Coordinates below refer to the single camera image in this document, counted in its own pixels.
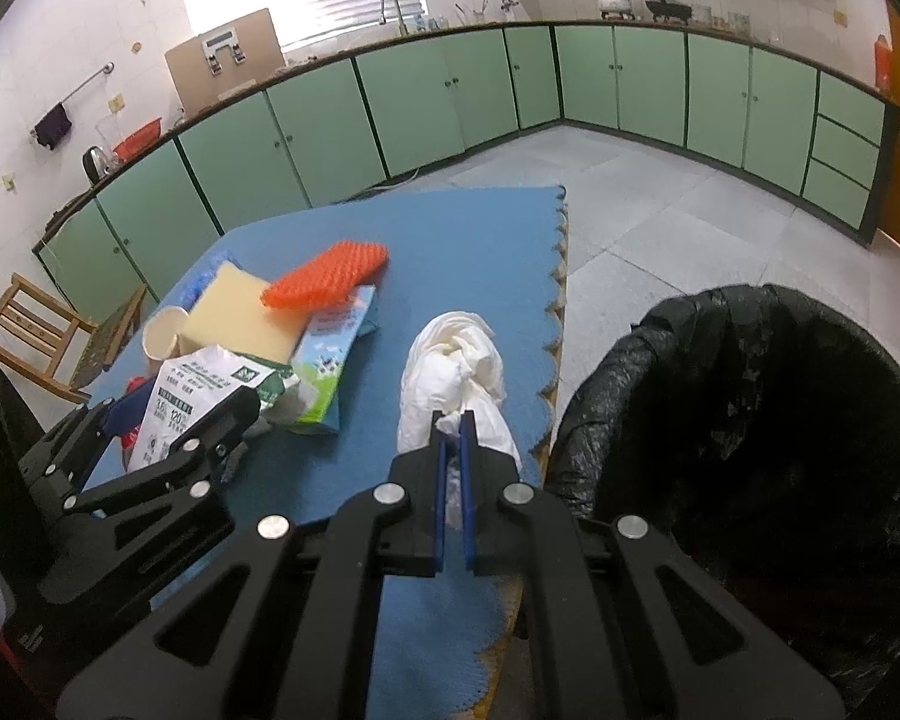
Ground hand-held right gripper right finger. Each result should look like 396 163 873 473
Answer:
457 411 848 720

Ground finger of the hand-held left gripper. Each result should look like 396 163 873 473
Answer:
16 396 151 512
41 388 262 606

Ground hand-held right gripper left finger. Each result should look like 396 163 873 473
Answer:
56 411 451 720

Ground white and green carton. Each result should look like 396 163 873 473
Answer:
126 343 302 475

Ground white plastic bag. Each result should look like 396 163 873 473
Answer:
397 309 522 533

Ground paper cup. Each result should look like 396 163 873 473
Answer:
142 305 197 362

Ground blue green milk carton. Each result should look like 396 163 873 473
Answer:
287 285 380 437

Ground yellow sponge block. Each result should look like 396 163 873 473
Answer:
182 259 325 362

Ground blue mesh net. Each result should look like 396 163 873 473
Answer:
171 253 230 310

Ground orange mesh scrubber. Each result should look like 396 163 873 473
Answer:
261 240 389 311

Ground black bin with bag liner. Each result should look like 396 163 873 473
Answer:
546 283 900 720

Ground wooden chair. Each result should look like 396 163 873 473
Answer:
0 274 148 403

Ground blue foam mat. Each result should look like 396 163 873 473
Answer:
82 186 572 717

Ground steel kettle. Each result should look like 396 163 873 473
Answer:
82 144 118 188

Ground red plastic basin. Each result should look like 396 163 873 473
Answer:
112 118 165 163

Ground dark hanging towel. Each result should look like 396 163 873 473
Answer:
32 101 74 150

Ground metal towel bar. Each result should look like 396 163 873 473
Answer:
30 62 116 140

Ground green lower kitchen cabinets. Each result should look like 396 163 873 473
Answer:
34 21 900 325

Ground cardboard box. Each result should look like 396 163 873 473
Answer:
165 8 285 111

